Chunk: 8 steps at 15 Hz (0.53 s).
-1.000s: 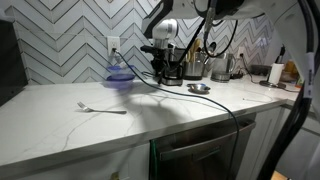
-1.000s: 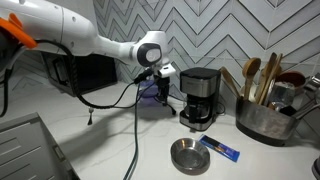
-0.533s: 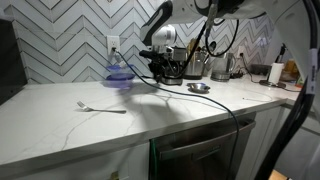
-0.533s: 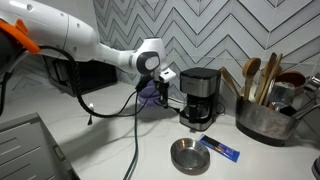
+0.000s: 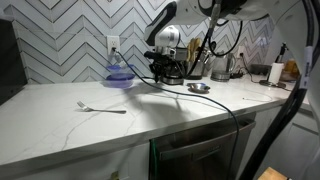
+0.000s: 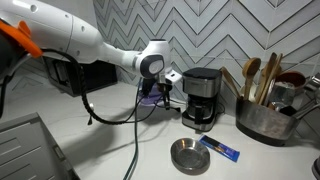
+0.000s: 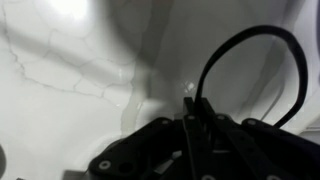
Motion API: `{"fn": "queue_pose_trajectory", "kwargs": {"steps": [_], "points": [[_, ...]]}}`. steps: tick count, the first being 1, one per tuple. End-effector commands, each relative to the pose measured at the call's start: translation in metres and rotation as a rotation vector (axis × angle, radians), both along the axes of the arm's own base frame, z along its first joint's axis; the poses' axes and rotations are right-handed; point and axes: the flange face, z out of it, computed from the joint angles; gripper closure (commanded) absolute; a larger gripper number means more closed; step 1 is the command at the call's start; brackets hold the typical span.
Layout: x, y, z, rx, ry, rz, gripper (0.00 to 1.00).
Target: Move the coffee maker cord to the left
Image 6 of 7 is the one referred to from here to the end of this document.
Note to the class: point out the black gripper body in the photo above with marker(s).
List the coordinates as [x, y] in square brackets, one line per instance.
[165, 86]

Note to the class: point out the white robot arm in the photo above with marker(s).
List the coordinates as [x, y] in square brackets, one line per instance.
[76, 33]

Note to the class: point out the black steel coffee maker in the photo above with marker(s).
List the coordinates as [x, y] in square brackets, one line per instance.
[201, 96]

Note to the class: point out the round steel bowl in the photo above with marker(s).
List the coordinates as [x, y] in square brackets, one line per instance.
[190, 156]

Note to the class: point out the flat wooden spatula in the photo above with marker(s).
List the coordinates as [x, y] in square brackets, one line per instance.
[229, 81]

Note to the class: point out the blue snack bar wrapper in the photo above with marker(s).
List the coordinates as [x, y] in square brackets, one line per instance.
[220, 148]

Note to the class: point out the black countertop appliance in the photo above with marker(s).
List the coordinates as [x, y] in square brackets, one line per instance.
[86, 76]

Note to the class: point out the round wooden spoon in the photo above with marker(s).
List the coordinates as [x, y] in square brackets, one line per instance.
[250, 71]

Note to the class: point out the steel utensil holder pot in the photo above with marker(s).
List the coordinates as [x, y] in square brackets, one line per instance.
[263, 125]

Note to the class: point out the long wooden spatula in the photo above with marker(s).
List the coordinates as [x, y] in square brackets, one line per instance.
[275, 71]
[266, 78]

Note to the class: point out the brown ladle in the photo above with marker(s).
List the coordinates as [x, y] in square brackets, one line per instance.
[292, 80]

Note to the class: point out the steel kitchen utensil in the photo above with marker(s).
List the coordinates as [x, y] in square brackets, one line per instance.
[308, 101]

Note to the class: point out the grey ridged metal panel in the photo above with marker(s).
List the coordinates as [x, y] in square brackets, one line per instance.
[30, 150]

